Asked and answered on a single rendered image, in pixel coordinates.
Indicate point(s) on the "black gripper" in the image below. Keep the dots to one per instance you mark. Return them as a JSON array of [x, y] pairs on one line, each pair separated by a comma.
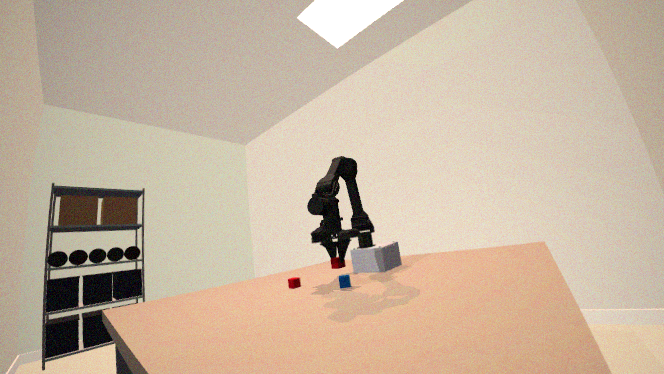
[[343, 237]]

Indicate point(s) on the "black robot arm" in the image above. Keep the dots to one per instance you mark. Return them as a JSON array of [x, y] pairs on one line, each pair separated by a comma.
[[321, 204]]

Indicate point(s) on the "blue cube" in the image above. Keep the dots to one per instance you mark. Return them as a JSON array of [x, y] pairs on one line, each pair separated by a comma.
[[344, 281]]

